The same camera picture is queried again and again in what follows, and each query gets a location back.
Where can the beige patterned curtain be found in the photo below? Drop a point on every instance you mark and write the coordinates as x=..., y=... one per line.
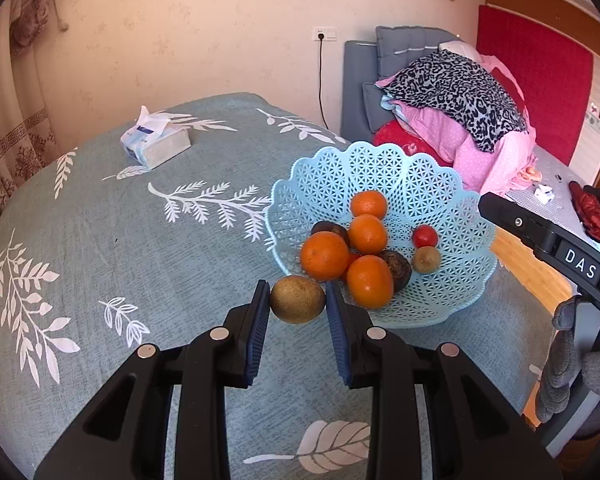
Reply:
x=5, y=110

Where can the red padded wall panel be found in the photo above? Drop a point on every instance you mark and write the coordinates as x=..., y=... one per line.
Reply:
x=535, y=80

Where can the wall sticker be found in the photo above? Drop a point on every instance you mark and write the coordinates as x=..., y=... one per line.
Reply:
x=597, y=117

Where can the white wall outlet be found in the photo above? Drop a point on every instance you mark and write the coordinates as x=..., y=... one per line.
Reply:
x=325, y=34

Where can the light blue plastic lattice basket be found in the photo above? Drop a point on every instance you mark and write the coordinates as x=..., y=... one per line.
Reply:
x=405, y=175

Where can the floral curtain tieback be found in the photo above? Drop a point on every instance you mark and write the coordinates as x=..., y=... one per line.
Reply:
x=32, y=10

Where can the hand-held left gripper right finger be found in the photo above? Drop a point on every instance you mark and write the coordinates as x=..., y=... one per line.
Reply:
x=337, y=335

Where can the white pillow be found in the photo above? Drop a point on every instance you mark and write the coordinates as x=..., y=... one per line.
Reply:
x=460, y=50

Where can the grey bed mattress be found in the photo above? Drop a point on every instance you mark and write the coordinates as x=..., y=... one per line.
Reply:
x=560, y=210

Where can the red cherry tomato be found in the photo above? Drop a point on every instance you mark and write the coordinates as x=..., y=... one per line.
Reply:
x=425, y=236

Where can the red blanket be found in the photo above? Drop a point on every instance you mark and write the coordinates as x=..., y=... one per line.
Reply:
x=400, y=135

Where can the leopard print cloth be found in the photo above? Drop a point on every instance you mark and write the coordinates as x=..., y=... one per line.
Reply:
x=460, y=95

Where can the dark passion fruit back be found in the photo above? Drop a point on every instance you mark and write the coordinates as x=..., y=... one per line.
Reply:
x=330, y=230

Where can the blue tissue box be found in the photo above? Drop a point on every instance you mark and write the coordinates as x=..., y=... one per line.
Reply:
x=155, y=142

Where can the large grey cushion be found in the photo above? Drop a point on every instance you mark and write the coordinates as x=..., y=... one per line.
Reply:
x=410, y=40

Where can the small grey cushion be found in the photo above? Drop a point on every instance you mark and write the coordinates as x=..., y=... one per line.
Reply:
x=372, y=105

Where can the pile of clothes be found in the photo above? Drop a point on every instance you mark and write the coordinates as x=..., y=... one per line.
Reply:
x=480, y=160

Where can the grey padded headboard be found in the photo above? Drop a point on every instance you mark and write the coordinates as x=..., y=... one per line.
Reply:
x=357, y=90

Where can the dark red garment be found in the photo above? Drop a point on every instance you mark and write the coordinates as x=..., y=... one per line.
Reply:
x=597, y=215

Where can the mandarin orange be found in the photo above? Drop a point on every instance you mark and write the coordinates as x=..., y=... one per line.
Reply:
x=367, y=233
x=369, y=205
x=370, y=281
x=325, y=255

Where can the person's right hand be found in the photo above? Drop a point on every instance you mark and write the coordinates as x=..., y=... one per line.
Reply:
x=562, y=370

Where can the small white object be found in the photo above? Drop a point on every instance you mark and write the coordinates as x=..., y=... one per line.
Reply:
x=545, y=192

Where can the brown longan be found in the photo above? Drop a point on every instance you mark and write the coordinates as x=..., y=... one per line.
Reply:
x=426, y=259
x=297, y=300

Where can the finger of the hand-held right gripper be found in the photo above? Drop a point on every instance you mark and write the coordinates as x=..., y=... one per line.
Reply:
x=515, y=220

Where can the dark passion fruit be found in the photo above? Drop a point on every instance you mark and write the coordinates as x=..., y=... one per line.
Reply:
x=399, y=270
x=330, y=230

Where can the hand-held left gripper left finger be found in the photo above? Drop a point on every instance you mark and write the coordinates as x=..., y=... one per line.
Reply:
x=257, y=330

